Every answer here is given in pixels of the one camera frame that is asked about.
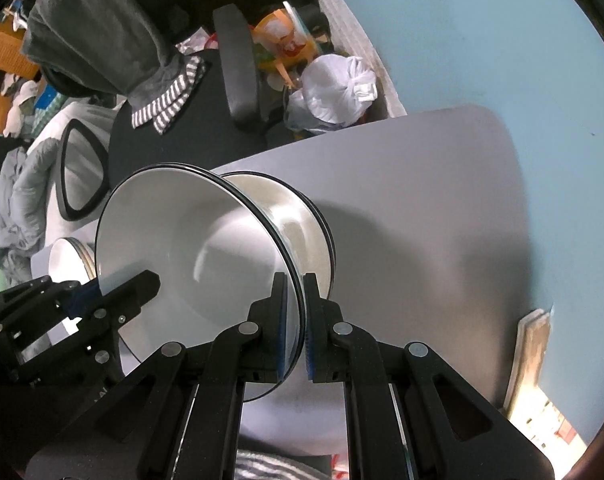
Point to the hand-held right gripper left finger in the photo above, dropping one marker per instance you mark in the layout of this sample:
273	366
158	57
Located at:
282	340

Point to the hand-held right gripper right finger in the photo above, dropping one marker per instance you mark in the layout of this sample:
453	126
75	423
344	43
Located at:
309	345

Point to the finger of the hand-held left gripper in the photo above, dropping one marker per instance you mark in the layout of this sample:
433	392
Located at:
131	295
84	297

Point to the small white plate black rim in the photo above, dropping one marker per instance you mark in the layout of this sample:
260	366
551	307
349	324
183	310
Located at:
64	260

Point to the large white bowl black rim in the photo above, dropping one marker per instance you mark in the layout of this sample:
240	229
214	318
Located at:
181	240

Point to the small white bowl black rim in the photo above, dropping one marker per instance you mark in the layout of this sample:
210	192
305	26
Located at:
294	220

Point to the grey duvet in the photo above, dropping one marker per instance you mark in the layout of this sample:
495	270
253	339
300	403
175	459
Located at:
16	200

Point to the striped clothing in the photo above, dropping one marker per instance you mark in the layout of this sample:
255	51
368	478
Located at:
277	467

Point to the black chair armrest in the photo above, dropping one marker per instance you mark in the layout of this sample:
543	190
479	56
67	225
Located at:
101	160
239	70

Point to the light grey bedding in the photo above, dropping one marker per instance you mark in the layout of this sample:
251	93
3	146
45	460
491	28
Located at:
56	125

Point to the black office chair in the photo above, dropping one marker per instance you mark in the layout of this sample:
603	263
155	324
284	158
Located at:
191	125

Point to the white stuffed toy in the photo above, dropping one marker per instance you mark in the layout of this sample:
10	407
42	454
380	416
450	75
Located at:
19	105

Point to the grey white striped cloth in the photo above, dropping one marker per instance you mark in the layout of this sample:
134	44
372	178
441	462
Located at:
171	95

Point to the wooden board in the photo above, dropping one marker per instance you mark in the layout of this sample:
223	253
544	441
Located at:
529	355

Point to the stack of papers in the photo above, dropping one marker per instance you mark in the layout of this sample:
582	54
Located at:
552	420

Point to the white plastic bag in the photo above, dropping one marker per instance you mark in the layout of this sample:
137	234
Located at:
332	90

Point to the brown cardboard box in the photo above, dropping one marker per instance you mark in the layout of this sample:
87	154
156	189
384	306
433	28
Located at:
4	50

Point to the dark grey blanket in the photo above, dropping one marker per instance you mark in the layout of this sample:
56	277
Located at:
96	25

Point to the colourful toy packaging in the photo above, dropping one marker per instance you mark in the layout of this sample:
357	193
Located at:
287	40

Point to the white textured panel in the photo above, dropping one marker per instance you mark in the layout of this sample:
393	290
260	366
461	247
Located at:
362	50

